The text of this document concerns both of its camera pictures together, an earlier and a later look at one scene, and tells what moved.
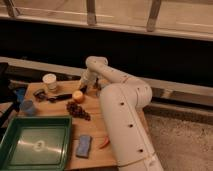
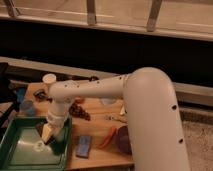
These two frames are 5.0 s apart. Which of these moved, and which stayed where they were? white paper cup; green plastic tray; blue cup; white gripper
Moved: white gripper
Stayed: green plastic tray; blue cup; white paper cup
